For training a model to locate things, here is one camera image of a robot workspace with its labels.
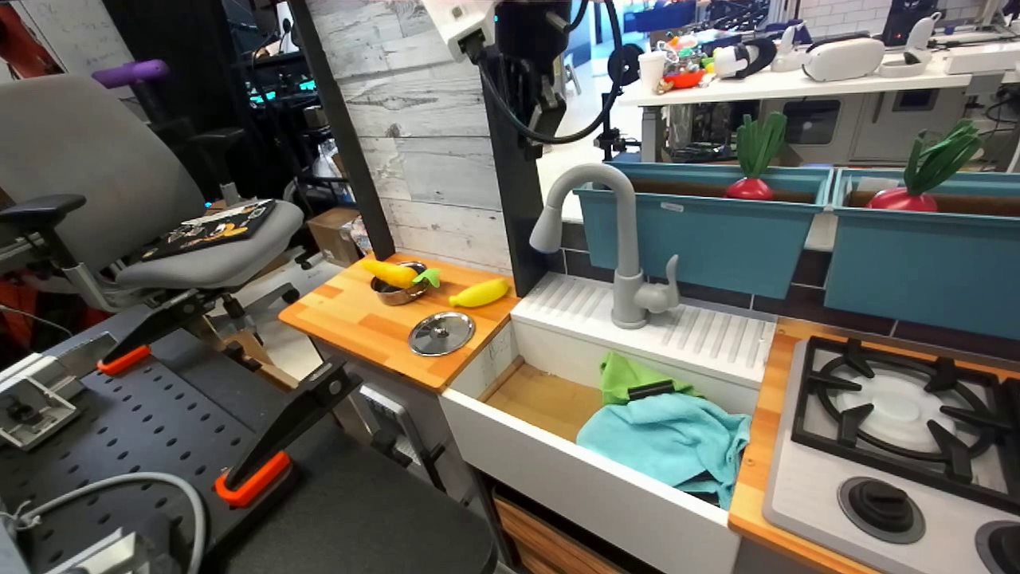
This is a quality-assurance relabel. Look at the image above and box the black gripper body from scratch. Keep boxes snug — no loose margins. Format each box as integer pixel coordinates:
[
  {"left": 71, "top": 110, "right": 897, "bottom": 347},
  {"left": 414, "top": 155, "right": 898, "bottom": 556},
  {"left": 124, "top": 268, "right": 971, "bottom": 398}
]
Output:
[{"left": 490, "top": 0, "right": 577, "bottom": 80}]

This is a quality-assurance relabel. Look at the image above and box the grey toy kitchen tap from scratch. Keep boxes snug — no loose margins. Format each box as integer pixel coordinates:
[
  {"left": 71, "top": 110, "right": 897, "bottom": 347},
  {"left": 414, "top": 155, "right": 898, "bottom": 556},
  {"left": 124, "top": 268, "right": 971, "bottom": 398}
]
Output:
[{"left": 527, "top": 159, "right": 685, "bottom": 335}]

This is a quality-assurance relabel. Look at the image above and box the white cup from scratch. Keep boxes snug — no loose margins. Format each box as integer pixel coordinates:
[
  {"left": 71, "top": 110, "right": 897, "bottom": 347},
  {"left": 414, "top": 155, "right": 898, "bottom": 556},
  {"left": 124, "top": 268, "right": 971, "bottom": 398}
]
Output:
[{"left": 635, "top": 46, "right": 672, "bottom": 97}]

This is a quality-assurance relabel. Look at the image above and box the grey wood-print backdrop panel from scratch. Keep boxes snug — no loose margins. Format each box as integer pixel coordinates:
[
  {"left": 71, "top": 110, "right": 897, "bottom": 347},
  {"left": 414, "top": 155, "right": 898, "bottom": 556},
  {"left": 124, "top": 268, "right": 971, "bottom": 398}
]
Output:
[{"left": 302, "top": 0, "right": 518, "bottom": 277}]

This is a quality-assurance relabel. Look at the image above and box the yellow toy banana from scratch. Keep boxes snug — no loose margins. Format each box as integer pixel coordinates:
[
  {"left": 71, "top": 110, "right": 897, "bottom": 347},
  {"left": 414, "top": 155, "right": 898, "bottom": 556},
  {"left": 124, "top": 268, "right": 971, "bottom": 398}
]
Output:
[{"left": 447, "top": 275, "right": 512, "bottom": 311}]

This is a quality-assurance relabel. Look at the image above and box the teal planter box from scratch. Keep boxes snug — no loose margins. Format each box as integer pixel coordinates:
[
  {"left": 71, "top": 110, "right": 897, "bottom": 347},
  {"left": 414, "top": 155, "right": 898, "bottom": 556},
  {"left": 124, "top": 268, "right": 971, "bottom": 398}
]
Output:
[
  {"left": 573, "top": 155, "right": 839, "bottom": 303},
  {"left": 820, "top": 166, "right": 1020, "bottom": 344}
]

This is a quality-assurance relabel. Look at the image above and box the red toy radish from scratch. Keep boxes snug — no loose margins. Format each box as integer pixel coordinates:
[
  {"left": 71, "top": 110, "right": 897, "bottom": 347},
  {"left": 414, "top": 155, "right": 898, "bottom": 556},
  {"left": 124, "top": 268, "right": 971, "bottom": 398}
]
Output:
[
  {"left": 863, "top": 117, "right": 989, "bottom": 214},
  {"left": 725, "top": 108, "right": 792, "bottom": 203}
]

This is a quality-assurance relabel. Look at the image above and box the yellow toy corn green leaf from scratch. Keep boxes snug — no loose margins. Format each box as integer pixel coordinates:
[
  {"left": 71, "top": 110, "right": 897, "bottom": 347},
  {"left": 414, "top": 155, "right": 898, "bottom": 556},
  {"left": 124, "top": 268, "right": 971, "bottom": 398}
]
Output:
[{"left": 357, "top": 256, "right": 447, "bottom": 294}]

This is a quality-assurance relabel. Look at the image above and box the small steel pot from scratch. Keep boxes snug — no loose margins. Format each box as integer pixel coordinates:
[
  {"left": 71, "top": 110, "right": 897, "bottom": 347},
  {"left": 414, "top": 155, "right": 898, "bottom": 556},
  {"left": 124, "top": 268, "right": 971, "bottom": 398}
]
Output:
[{"left": 367, "top": 259, "right": 433, "bottom": 310}]

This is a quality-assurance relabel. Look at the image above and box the cardboard box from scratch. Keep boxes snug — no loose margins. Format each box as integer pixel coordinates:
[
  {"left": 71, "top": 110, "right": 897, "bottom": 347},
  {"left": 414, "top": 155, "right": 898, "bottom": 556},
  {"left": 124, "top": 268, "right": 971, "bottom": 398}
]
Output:
[{"left": 305, "top": 203, "right": 373, "bottom": 271}]

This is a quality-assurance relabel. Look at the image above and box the round steel pot lid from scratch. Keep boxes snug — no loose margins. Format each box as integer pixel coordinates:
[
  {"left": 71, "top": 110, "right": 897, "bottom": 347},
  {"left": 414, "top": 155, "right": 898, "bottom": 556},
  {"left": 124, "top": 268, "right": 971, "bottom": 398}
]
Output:
[{"left": 404, "top": 310, "right": 482, "bottom": 361}]

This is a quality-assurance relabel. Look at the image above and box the white background table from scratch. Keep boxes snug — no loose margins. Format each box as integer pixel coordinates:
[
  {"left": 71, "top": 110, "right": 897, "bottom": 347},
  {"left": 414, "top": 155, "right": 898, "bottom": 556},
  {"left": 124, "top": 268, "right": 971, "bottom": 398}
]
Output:
[{"left": 621, "top": 59, "right": 1020, "bottom": 166}]

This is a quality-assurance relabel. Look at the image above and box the wooden counter board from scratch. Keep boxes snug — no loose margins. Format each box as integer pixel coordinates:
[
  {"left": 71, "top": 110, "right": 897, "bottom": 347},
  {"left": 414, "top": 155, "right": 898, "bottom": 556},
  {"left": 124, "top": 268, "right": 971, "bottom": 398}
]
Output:
[{"left": 275, "top": 247, "right": 524, "bottom": 395}]

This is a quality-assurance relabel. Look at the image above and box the green cloth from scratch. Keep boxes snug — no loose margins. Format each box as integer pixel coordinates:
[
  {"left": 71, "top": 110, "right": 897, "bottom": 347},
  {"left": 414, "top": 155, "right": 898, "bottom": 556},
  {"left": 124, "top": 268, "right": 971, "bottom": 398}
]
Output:
[{"left": 594, "top": 349, "right": 700, "bottom": 408}]

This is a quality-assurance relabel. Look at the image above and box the black tray with tools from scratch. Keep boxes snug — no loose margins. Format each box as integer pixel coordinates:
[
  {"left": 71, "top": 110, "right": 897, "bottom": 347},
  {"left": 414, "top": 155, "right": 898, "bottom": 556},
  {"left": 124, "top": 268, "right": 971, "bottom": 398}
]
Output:
[{"left": 139, "top": 198, "right": 281, "bottom": 263}]

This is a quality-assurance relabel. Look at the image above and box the blue cloth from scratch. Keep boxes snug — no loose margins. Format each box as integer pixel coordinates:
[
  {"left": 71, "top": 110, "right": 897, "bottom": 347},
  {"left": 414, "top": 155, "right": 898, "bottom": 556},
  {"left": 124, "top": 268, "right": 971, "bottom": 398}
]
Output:
[{"left": 573, "top": 390, "right": 756, "bottom": 512}]

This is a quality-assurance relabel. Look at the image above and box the white toy kitchen sink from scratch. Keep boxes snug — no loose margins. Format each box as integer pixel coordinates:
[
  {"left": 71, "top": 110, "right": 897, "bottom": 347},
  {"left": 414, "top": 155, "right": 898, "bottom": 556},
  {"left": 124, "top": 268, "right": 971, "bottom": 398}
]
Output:
[{"left": 436, "top": 268, "right": 781, "bottom": 574}]

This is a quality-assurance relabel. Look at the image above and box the brown wooden crate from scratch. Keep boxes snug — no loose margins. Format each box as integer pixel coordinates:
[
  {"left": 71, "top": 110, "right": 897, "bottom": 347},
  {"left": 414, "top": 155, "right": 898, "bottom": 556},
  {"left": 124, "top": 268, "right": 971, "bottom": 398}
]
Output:
[{"left": 490, "top": 490, "right": 632, "bottom": 574}]

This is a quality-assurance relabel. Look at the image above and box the grey office chair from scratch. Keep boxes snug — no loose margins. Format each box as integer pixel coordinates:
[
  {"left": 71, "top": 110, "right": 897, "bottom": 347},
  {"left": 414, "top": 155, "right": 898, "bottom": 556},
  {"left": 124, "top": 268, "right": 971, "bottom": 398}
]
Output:
[{"left": 0, "top": 69, "right": 311, "bottom": 344}]

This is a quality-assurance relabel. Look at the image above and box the black pegboard table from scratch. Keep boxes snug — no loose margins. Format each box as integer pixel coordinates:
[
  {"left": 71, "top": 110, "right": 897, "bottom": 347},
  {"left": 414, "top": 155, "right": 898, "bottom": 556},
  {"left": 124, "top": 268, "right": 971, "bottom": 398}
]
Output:
[{"left": 0, "top": 325, "right": 504, "bottom": 574}]

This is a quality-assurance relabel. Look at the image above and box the black burner grate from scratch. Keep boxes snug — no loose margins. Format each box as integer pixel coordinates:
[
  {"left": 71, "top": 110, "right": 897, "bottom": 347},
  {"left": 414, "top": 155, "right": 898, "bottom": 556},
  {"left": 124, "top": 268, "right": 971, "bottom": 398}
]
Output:
[{"left": 786, "top": 335, "right": 1020, "bottom": 517}]

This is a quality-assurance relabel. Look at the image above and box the grey toy stove top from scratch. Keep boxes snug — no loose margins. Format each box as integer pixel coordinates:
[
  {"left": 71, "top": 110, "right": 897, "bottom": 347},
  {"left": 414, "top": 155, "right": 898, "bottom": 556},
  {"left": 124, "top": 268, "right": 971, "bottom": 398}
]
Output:
[{"left": 763, "top": 331, "right": 1020, "bottom": 574}]

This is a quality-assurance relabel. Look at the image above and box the black stove knob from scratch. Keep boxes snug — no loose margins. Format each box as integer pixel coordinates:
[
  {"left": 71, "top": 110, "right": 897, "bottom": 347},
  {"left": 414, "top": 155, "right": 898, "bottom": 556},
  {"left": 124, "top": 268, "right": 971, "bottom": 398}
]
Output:
[
  {"left": 971, "top": 517, "right": 1020, "bottom": 574},
  {"left": 834, "top": 470, "right": 932, "bottom": 541}
]

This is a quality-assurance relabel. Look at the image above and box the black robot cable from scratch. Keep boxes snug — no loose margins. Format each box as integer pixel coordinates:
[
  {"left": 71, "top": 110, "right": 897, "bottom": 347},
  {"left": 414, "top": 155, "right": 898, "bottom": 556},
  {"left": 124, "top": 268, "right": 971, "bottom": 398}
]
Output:
[{"left": 475, "top": 0, "right": 646, "bottom": 153}]

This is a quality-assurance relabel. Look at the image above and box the black frame post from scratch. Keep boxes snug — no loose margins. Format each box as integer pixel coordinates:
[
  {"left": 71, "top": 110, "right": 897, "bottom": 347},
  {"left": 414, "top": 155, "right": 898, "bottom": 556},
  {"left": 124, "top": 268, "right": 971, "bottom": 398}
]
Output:
[
  {"left": 475, "top": 46, "right": 558, "bottom": 300},
  {"left": 285, "top": 0, "right": 399, "bottom": 263}
]

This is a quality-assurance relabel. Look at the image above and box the black clamp orange handle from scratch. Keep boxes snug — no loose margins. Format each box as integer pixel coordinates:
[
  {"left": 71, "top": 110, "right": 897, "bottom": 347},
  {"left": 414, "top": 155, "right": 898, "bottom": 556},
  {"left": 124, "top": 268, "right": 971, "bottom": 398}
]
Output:
[
  {"left": 93, "top": 282, "right": 218, "bottom": 383},
  {"left": 210, "top": 361, "right": 367, "bottom": 512}
]

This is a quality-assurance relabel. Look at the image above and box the purple handle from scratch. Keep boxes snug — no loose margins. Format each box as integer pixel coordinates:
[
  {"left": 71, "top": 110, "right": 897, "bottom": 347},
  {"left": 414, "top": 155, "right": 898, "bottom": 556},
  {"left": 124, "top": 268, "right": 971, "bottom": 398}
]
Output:
[{"left": 86, "top": 55, "right": 176, "bottom": 93}]

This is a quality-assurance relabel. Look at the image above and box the grey cable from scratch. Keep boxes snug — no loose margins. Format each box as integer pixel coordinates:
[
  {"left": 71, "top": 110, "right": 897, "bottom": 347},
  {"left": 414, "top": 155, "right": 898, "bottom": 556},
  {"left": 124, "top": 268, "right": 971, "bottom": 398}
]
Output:
[{"left": 0, "top": 465, "right": 210, "bottom": 574}]

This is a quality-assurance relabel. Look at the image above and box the grey metal bracket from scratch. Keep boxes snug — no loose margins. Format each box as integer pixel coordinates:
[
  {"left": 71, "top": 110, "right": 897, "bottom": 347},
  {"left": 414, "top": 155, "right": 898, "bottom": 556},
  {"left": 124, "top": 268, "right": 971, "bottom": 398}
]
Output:
[{"left": 0, "top": 373, "right": 86, "bottom": 451}]

